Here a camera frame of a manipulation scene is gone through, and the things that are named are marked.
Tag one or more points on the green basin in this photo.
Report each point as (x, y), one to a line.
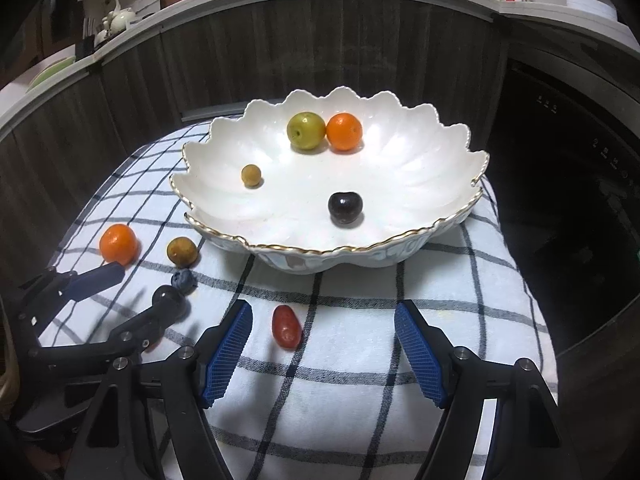
(50, 72)

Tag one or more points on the small orange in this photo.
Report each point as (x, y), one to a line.
(118, 244)

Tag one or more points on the small yellow round fruit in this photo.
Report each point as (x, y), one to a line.
(251, 176)

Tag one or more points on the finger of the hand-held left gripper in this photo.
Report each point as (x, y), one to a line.
(145, 327)
(97, 277)

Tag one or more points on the black built-in dishwasher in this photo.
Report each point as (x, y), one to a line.
(575, 185)

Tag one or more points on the white round container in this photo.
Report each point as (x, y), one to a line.
(590, 2)

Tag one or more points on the dark purple plum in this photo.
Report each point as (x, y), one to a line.
(346, 208)
(167, 293)

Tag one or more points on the large orange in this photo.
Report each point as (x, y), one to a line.
(344, 132)

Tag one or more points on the dark utensil holder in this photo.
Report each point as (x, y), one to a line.
(87, 42)

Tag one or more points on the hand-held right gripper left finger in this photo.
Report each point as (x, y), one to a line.
(227, 355)

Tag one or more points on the white black checkered cloth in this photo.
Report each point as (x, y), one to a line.
(340, 385)

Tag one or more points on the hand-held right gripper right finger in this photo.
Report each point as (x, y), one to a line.
(420, 355)

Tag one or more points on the brown round fruit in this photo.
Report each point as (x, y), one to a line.
(181, 251)

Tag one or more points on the dark wood base cabinets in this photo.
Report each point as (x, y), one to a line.
(300, 45)

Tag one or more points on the green round plum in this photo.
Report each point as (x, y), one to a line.
(306, 131)

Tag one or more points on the blueberry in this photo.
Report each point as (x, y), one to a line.
(182, 280)

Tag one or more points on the white scalloped ceramic bowl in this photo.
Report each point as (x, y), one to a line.
(400, 175)

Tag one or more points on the white teapot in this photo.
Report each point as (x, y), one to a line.
(117, 19)

